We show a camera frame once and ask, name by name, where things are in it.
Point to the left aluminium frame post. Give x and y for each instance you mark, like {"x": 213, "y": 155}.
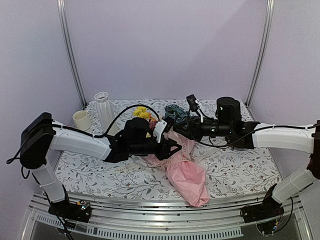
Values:
{"x": 61, "y": 7}

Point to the aluminium frame post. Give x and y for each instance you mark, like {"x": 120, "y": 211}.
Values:
{"x": 61, "y": 7}
{"x": 261, "y": 53}

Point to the white ribbed ceramic vase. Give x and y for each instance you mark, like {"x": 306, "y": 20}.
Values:
{"x": 104, "y": 110}

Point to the right aluminium frame post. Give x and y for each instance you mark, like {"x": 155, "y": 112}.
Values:
{"x": 261, "y": 53}

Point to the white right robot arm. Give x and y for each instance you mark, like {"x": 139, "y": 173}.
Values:
{"x": 296, "y": 148}

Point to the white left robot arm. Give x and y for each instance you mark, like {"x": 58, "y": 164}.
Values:
{"x": 45, "y": 136}

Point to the cream printed ribbon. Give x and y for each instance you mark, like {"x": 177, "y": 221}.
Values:
{"x": 130, "y": 168}

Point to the cream ceramic mug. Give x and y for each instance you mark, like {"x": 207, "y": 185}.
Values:
{"x": 82, "y": 120}

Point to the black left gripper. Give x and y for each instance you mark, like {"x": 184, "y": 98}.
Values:
{"x": 164, "y": 153}

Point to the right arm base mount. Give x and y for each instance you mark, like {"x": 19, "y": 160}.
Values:
{"x": 267, "y": 209}

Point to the aluminium front rail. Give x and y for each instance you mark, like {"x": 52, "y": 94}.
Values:
{"x": 136, "y": 219}

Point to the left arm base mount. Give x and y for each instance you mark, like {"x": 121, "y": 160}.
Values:
{"x": 79, "y": 211}

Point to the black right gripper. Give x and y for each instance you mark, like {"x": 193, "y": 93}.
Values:
{"x": 194, "y": 129}

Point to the pink flower bouquet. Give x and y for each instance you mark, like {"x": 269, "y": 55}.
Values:
{"x": 187, "y": 178}

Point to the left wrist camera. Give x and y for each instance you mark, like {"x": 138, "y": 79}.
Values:
{"x": 162, "y": 126}

